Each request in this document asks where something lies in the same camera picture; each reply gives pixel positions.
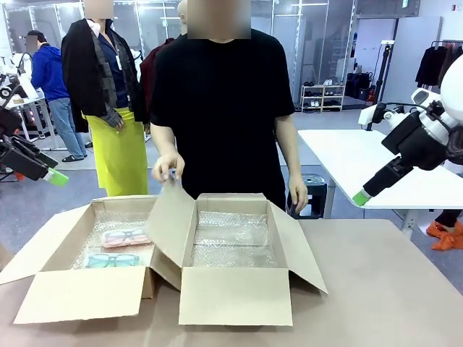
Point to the mannequin with maroon shawl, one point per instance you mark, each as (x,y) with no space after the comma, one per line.
(148,72)

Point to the pink glasses case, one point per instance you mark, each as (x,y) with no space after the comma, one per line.
(124,238)

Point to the red fire extinguisher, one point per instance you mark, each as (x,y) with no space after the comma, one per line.
(371,94)

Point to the black bags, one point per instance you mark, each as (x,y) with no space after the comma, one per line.
(358,85)

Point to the person in blue hoodie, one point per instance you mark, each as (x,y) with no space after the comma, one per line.
(50,79)

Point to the clothes rack with dark garments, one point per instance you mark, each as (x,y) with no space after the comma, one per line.
(434,68)

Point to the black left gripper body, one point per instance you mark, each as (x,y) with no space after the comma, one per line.
(21,160)

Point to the person's right forearm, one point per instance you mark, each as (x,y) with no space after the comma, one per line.
(164,141)

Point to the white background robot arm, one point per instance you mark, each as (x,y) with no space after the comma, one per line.
(18,68)

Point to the person in black t-shirt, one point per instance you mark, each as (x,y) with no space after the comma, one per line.
(220,108)

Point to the person's left forearm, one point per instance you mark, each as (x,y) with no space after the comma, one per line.
(289,144)

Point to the wooden shoe rack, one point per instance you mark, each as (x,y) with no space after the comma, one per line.
(322,97)

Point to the white work table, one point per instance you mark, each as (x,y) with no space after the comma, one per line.
(347,162)

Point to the mannequin with yellow apron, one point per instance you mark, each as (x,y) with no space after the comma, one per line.
(97,72)

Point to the black stool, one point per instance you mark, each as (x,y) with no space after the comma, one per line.
(311,195)

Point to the teal glasses case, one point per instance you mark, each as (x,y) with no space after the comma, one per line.
(112,261)

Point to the clear bubble wrap sheet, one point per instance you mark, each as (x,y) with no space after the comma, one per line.
(108,220)
(231,238)

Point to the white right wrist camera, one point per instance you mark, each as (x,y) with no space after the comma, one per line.
(376,114)

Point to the person's right hand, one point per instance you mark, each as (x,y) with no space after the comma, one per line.
(168,166)

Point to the black tripod stand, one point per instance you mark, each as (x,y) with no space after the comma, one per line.
(381,72)

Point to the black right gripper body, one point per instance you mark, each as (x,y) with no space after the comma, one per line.
(416,144)

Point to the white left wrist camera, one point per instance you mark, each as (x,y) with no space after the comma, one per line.
(11,95)

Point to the cardboard box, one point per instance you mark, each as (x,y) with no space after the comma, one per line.
(235,296)
(83,300)

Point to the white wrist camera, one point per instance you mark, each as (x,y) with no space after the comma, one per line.
(11,95)
(376,114)

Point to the orange cloth bundle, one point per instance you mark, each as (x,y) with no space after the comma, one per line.
(445,235)

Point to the white desk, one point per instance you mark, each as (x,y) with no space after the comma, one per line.
(29,105)

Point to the person's left hand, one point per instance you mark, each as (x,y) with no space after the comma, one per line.
(298,191)

